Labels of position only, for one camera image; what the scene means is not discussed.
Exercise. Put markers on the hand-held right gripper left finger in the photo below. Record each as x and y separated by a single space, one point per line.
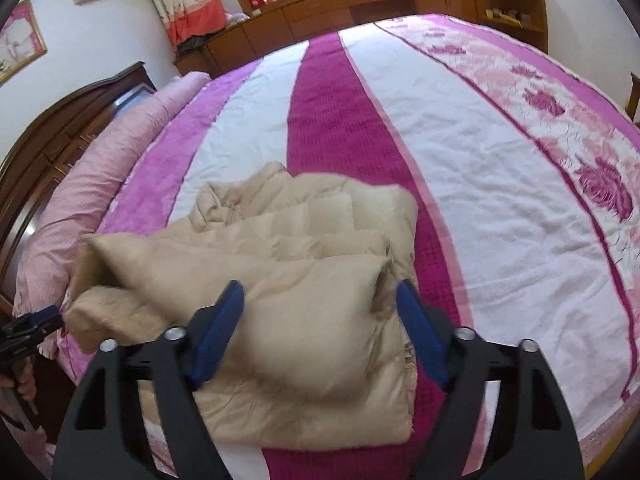
215 340

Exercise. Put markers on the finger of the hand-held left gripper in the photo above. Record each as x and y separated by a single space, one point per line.
46 317
35 334

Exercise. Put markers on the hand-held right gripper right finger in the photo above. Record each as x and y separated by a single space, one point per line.
422 340

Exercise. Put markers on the beige puffer jacket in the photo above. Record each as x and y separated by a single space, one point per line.
280 280

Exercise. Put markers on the person's left hand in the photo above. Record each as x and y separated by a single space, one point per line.
25 382

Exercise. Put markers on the pink white striped blanket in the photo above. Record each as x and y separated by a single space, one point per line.
475 185

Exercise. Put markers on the pink long pillow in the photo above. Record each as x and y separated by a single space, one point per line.
100 160

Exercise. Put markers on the dark wooden headboard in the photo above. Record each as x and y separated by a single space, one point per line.
60 115

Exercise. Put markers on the dark cloth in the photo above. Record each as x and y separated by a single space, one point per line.
197 44

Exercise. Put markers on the wooden chair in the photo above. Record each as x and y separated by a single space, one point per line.
635 100

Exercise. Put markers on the white cloth bundle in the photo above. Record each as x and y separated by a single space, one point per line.
237 17

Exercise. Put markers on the small items on shelf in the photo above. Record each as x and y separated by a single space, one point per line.
507 16

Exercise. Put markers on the floral orange hem curtain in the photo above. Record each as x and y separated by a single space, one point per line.
185 0

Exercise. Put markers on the red box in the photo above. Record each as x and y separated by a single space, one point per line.
255 1

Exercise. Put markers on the framed wall picture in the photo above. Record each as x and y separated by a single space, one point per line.
20 42

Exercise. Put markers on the long wooden wall cabinet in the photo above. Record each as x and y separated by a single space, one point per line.
320 15

